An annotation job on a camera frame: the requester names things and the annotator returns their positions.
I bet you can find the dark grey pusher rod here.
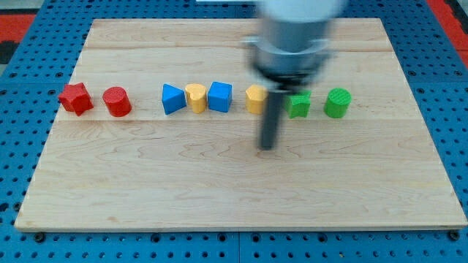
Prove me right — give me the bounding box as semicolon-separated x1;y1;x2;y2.
259;85;289;150

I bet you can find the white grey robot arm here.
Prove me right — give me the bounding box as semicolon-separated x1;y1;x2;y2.
244;0;348;150

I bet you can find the yellow hexagon block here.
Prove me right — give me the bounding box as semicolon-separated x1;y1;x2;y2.
245;85;268;115

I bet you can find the blue cube block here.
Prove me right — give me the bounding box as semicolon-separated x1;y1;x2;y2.
208;82;233;113

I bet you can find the green star block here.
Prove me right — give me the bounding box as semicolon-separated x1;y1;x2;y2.
284;90;312;119

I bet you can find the green cylinder block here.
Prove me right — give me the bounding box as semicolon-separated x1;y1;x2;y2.
324;88;352;118

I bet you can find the yellow heart block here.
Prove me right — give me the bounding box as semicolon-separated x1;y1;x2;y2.
185;83;207;114

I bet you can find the blue triangle block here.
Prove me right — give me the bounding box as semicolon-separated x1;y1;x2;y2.
162;83;186;115

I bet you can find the light wooden board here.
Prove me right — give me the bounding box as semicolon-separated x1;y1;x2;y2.
15;18;467;232

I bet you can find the red cylinder block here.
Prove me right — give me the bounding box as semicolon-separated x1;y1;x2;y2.
102;86;132;117

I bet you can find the red star block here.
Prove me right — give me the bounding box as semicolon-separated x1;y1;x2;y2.
58;83;94;116

